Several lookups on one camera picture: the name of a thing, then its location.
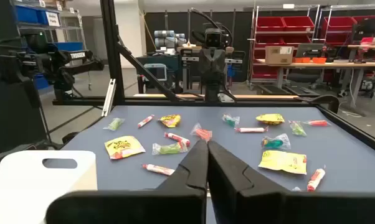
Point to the green Jolly Rancher candy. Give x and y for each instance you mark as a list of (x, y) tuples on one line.
[(114, 124), (297, 127), (168, 148)]

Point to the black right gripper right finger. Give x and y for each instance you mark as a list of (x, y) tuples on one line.
[(225, 177)]

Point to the silver aluminium bar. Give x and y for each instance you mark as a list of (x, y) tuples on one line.
[(109, 97)]

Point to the orange small bin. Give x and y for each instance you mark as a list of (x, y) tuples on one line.
[(319, 60), (301, 60)]

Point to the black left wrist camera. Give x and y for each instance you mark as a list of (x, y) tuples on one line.
[(213, 39)]

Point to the blue Jolly Rancher candy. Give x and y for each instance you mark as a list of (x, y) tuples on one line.
[(275, 142), (230, 120)]

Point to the dark partition panel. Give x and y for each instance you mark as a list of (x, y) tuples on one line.
[(7, 124)]

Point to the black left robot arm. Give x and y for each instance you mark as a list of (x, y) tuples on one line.
[(212, 91)]

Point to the small screen device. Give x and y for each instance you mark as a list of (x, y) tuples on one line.
[(156, 72)]

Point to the black aluminium table frame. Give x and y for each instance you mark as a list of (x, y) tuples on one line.
[(112, 46)]

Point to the black corner bracket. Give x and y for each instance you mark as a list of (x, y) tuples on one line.
[(326, 101)]

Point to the black background robot arm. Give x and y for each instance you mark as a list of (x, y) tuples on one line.
[(63, 62)]

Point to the blue storage bin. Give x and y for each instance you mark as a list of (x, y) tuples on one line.
[(41, 17), (41, 82), (69, 46), (27, 14)]

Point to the wooden work desk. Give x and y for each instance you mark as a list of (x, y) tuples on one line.
[(330, 65)]

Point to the white plastic bin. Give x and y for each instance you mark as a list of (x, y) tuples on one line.
[(19, 193)]

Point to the yellow Sour Patch packet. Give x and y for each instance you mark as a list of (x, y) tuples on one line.
[(283, 161), (170, 120), (123, 147), (270, 119)]

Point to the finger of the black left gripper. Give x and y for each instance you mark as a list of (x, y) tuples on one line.
[(218, 67), (206, 67)]

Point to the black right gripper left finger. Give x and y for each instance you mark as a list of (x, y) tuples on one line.
[(193, 174)]

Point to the Smarties candy roll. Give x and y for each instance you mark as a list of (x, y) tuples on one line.
[(316, 179), (251, 129), (177, 139), (145, 121), (158, 169)]

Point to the brown cardboard box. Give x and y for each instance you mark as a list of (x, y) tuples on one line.
[(279, 55)]

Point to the metal shelf rack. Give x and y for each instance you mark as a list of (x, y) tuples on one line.
[(50, 28)]

